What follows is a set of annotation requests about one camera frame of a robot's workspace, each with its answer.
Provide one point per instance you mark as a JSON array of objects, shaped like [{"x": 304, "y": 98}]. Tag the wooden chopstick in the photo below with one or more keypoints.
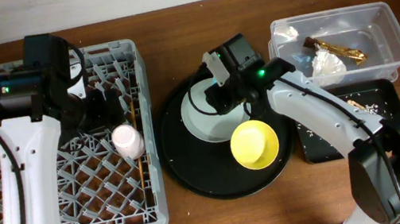
[{"x": 139, "y": 159}]

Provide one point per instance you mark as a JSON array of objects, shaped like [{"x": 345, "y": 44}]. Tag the white tissue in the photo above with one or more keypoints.
[{"x": 327, "y": 63}]

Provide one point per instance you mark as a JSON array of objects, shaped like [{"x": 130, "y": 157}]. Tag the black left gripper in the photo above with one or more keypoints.
[{"x": 101, "y": 108}]

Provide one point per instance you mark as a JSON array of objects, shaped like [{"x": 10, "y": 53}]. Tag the pale grey plate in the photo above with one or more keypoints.
[{"x": 216, "y": 128}]

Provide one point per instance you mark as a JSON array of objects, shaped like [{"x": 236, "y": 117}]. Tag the black rectangular tray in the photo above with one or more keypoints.
[{"x": 381, "y": 92}]

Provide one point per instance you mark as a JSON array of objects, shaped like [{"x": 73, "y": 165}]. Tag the clear plastic bin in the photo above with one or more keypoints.
[{"x": 371, "y": 28}]

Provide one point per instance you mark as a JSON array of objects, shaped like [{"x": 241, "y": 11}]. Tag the round black tray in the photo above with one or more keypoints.
[{"x": 209, "y": 169}]

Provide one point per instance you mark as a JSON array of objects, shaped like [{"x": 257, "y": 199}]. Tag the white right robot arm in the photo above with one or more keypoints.
[{"x": 369, "y": 142}]

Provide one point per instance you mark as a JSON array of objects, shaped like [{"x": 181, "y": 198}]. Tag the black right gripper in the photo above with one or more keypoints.
[{"x": 219, "y": 97}]

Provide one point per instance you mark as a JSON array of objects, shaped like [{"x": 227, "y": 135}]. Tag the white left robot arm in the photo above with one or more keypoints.
[{"x": 37, "y": 115}]

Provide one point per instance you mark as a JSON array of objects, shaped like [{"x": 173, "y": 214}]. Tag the yellow bowl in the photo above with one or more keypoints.
[{"x": 254, "y": 145}]

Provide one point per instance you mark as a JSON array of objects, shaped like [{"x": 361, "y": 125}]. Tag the food scraps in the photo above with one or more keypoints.
[{"x": 372, "y": 109}]

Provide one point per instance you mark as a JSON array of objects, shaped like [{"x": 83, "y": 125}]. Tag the pink cup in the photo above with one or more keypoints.
[{"x": 128, "y": 141}]

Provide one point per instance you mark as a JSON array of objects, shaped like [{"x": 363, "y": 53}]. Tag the gold brown snack wrapper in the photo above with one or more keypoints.
[{"x": 358, "y": 56}]

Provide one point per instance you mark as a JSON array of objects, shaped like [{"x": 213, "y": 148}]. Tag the grey dishwasher rack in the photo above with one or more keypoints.
[{"x": 96, "y": 184}]

